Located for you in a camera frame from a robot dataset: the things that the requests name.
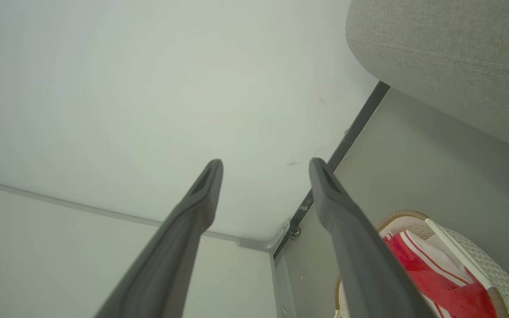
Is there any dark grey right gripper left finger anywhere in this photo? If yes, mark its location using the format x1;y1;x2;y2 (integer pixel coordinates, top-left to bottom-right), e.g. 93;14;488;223
95;159;224;318

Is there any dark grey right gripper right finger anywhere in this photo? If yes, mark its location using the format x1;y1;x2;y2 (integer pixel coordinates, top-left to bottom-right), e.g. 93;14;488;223
309;157;435;318

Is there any red white striped garment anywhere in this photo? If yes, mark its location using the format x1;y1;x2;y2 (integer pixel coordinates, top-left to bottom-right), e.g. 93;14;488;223
382;229;498;318

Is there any grey fabric sofa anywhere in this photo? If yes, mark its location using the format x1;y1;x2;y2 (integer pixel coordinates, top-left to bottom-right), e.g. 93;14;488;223
346;0;509;158

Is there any black baseboard strip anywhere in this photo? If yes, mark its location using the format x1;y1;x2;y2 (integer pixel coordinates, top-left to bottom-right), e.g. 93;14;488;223
273;81;390;259

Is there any white perforated laundry basket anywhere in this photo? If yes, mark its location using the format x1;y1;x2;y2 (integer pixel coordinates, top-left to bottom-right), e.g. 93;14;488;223
334;210;509;318

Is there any grey metal partition frame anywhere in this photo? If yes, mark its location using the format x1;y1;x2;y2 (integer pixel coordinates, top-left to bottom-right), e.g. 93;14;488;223
0;177;297;318

